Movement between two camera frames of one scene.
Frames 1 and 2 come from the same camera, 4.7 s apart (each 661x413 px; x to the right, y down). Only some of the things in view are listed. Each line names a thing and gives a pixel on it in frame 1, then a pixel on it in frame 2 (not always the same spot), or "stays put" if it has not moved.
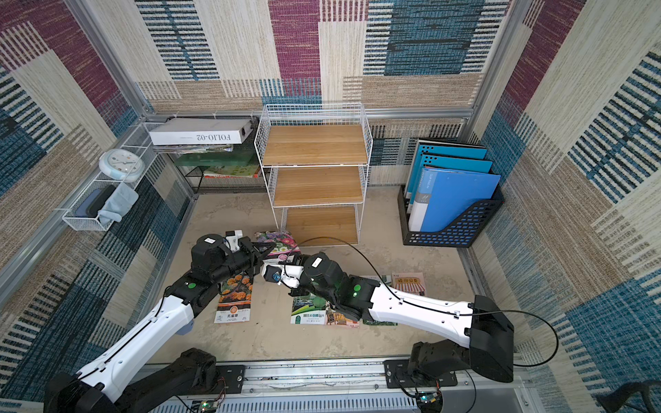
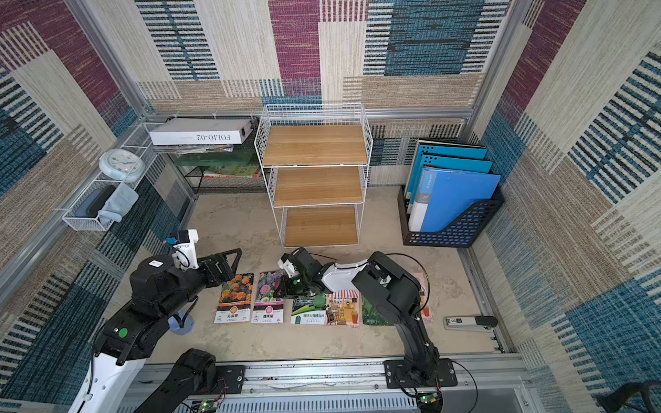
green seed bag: x=308 y=310 stays put
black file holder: x=459 y=231 stays put
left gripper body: x=245 y=260 → x=213 y=279
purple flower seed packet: x=284 y=241 → x=268 y=305
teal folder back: x=451 y=150 stays put
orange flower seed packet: x=235 y=299 stays put
